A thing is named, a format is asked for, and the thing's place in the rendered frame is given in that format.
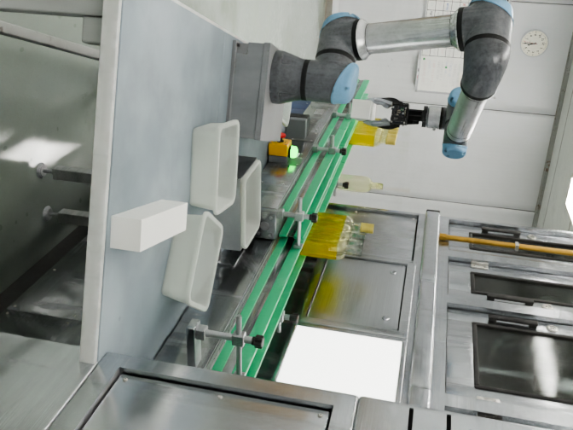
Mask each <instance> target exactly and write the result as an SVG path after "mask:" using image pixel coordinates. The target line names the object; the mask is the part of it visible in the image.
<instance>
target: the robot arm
mask: <svg viewBox="0 0 573 430"><path fill-rule="evenodd" d="M513 24H514V20H513V9H512V6H511V4H510V3H509V2H508V1H507V0H471V1H470V3H469V5H468V6H466V7H459V8H457V9H456V11H455V12H454V13H453V14H451V15H437V16H429V17H421V18H413V19H406V20H392V21H384V22H376V23H367V22H366V21H365V20H364V19H360V18H359V17H358V16H357V15H354V14H351V15H350V13H349V12H339V13H335V14H333V15H330V16H328V17H327V18H326V19H325V21H324V22H323V25H322V28H321V31H320V36H319V43H318V47H317V51H316V56H315V60H307V59H302V58H300V57H298V56H295V55H293V54H291V53H288V52H286V51H283V50H277V51H276V52H275V54H274V57H273V60H272V63H271V68H270V75H269V96H270V100H271V102H272V103H274V104H282V103H287V102H294V101H298V100H301V101H310V102H325V103H332V104H347V103H349V102H350V101H351V99H352V97H353V95H354V94H355V91H356V86H357V80H358V76H359V66H358V65H357V64H356V61H365V60H366V59H367V58H368V57H369V56H370V55H372V54H382V53H391V52H401V51H410V50H420V49H438V48H448V47H455V48H456V49H457V50H458V51H459V52H464V60H463V73H462V78H461V81H460V87H456V88H454V89H452V90H451V91H450V93H449V97H448V105H447V107H438V106H429V107H428V106H424V110H418V109H409V103H402V102H401V101H399V100H397V99H396V98H393V97H386V98H382V97H374V98H368V99H366V100H369V101H372V102H373V103H375V104H377V105H382V106H383V107H384V108H389V107H391V106H392V107H391V110H392V111H391V121H389V120H388V119H387V118H383V119H381V120H373V121H371V120H366V121H362V122H363V123H364V124H366V125H371V126H374V127H379V128H383V129H386V130H392V129H395V128H400V125H402V126H405V125H418V124H419V122H420V121H421V122H422V126H421V127H427V128H430V129H431V128H432V130H433V131H435V130H436V128H437V129H438V128H439V130H444V133H443V143H442V146H443V148H442V153H443V155H444V156H445V157H447V158H450V159H461V158H463V157H465V156H466V150H467V144H468V140H469V138H470V136H471V134H472V132H473V130H474V127H475V125H476V123H477V122H478V119H479V117H480V114H481V112H482V111H483V108H484V106H485V104H486V102H487V100H488V99H489V98H491V97H492V96H493V95H494V94H495V92H496V90H497V88H498V86H499V84H500V82H501V79H502V77H503V75H504V73H505V71H506V68H507V65H508V62H509V59H510V54H511V42H512V27H513ZM403 104H404V105H403Z"/></svg>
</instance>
